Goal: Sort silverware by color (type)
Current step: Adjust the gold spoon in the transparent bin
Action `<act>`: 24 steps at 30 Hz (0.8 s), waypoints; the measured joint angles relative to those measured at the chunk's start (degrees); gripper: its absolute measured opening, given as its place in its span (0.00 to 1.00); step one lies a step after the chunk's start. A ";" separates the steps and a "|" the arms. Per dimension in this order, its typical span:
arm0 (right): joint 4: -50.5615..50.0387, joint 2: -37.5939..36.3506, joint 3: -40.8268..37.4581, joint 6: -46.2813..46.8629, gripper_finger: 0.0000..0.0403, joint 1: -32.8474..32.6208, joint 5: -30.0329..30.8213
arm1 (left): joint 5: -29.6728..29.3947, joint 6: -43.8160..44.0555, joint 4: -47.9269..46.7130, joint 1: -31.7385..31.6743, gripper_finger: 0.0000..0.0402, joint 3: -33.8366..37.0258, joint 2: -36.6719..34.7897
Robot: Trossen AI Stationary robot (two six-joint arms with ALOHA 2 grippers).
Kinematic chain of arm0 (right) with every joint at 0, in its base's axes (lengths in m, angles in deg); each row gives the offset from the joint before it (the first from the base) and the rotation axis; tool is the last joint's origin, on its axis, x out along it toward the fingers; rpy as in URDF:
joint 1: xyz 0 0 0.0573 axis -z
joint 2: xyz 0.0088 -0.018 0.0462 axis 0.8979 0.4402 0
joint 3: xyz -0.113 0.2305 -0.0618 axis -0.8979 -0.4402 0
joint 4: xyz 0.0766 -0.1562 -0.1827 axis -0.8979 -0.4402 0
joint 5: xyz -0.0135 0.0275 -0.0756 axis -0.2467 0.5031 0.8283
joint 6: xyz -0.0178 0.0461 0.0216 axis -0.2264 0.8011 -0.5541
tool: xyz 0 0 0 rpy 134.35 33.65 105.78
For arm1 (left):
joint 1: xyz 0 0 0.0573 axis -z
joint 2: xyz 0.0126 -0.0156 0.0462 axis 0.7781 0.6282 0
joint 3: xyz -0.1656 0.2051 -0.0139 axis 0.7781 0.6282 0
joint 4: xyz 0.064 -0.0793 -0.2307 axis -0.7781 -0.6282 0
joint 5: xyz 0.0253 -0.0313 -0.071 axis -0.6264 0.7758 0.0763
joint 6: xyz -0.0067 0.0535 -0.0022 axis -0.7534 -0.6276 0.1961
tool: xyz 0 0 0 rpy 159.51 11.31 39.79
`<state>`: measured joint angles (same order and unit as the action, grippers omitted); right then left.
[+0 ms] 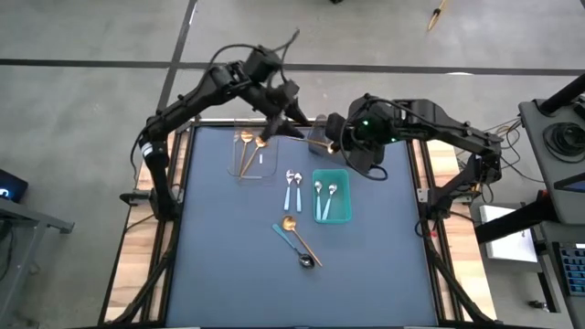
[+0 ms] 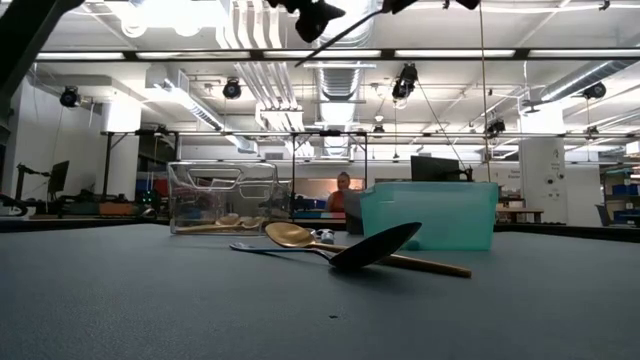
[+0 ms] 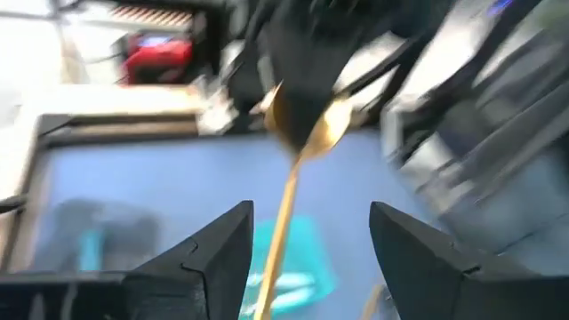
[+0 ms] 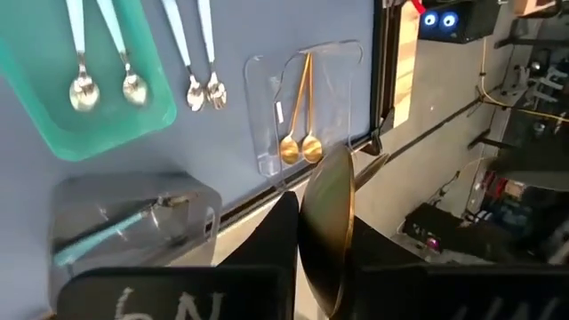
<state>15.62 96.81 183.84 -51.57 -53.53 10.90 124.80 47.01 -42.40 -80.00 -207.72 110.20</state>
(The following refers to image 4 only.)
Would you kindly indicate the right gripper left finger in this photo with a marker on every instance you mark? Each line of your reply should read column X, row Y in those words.
column 249, row 284

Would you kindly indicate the black equipment cart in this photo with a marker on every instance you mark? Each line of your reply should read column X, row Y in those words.
column 444, row 226

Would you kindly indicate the teal plastic container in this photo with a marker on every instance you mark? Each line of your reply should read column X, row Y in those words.
column 146, row 111

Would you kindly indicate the black workbench frame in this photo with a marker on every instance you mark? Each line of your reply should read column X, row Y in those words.
column 482, row 141

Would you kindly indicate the blue-grey table mat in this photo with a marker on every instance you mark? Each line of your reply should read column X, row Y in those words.
column 222, row 146

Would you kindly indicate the gold spoon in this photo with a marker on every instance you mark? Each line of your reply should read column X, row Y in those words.
column 289, row 150
column 312, row 149
column 326, row 222

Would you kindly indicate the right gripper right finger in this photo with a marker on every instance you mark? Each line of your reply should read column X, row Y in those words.
column 400, row 289

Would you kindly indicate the black device blue light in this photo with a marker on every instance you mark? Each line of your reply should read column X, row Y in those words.
column 471, row 24

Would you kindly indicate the smoky grey plastic container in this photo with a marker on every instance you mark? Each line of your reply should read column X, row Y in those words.
column 186, row 209

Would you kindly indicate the clear plastic container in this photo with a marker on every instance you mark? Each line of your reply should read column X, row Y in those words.
column 329, row 89

